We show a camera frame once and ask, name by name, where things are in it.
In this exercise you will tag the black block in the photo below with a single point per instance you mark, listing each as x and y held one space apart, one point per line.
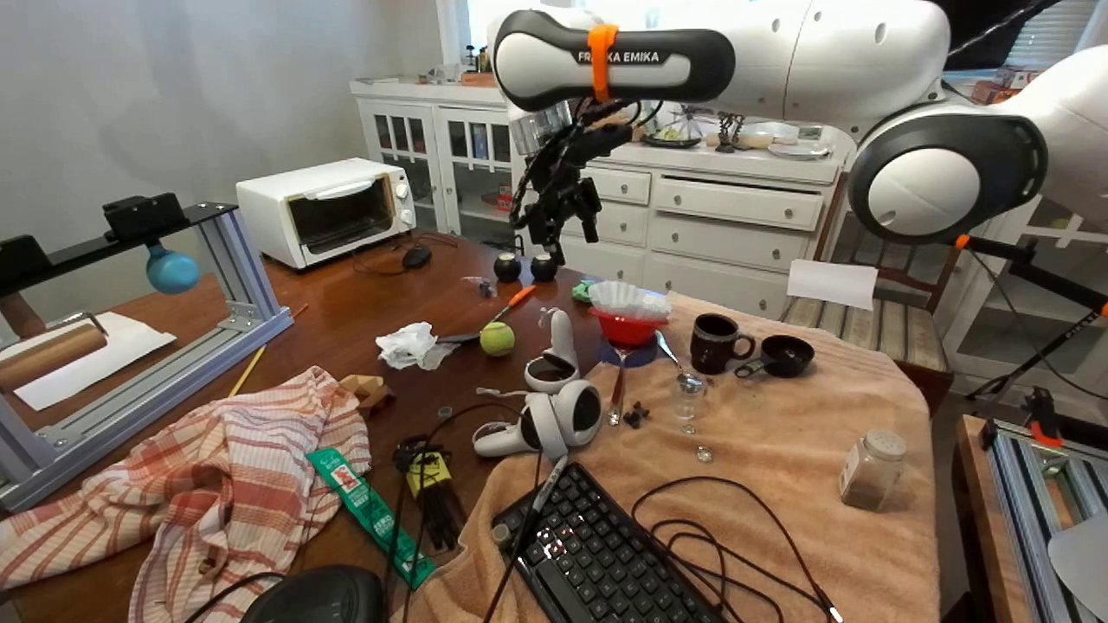
144 219

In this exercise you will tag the red white striped cloth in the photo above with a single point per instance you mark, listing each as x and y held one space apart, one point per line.
228 487

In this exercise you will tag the long green box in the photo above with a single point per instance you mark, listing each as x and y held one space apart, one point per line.
369 513

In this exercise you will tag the white crumpled tissue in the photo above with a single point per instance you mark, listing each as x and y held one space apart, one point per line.
417 348

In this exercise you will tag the small glass jar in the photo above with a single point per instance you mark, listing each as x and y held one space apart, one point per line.
870 472

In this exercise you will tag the black rounded case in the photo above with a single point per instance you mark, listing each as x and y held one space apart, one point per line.
317 593

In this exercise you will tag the wooden chair striped seat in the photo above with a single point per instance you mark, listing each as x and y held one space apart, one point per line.
887 324

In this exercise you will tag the green packet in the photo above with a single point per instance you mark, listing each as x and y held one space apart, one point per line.
584 292

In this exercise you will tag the aluminium extrusion frame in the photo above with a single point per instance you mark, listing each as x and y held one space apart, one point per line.
150 382

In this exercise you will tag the small brown lump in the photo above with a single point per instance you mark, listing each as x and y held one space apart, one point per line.
369 390

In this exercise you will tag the dark brown mug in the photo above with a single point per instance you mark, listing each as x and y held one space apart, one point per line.
714 345

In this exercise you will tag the clear drinking glass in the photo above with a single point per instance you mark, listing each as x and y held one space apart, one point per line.
691 402

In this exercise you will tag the metal spoon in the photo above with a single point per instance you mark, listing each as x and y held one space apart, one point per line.
678 366

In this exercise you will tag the black round shaker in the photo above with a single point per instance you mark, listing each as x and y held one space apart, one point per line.
507 267

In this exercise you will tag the black yellow hex key set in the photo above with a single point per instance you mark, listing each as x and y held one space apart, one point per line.
431 478

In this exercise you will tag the aluminium robot base rails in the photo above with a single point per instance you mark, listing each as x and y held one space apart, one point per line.
1043 487

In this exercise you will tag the yellow pencil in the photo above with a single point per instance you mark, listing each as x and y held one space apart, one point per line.
248 372

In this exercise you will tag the white drawer cabinet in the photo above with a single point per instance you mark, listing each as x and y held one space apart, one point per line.
714 229

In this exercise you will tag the orange red plastic bowl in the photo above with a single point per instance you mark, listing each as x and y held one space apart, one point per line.
626 329

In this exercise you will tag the black orange clamp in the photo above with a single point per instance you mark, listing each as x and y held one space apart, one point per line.
1043 416

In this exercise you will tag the white toaster oven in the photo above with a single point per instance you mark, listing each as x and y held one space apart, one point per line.
323 213

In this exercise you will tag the small black clip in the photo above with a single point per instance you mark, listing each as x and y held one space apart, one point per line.
633 416

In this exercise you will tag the black keyboard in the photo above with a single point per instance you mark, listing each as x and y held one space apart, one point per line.
600 554

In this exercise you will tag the small black bowl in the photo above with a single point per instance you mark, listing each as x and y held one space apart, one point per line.
786 356

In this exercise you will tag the white paper coffee filter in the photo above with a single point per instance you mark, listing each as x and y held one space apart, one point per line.
626 300

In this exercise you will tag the white paper sheet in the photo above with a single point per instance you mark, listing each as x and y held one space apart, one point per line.
832 283
103 358

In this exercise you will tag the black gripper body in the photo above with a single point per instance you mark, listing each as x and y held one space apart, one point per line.
570 185

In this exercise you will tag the small black cup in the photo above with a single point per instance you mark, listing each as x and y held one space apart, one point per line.
542 267

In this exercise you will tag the blue ball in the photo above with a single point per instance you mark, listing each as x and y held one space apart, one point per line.
169 272

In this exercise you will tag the yellow green tennis ball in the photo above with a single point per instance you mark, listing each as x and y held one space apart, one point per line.
497 340

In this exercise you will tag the white glass door cabinet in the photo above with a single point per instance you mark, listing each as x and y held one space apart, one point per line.
1038 289
451 160

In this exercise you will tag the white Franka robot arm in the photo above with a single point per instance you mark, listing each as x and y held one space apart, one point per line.
806 72

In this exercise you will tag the cardboard tube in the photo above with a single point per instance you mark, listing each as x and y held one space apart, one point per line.
46 351

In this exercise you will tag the tan ribbed tablecloth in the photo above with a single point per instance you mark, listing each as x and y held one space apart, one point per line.
782 462

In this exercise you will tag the black computer mouse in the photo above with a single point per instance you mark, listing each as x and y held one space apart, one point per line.
417 257

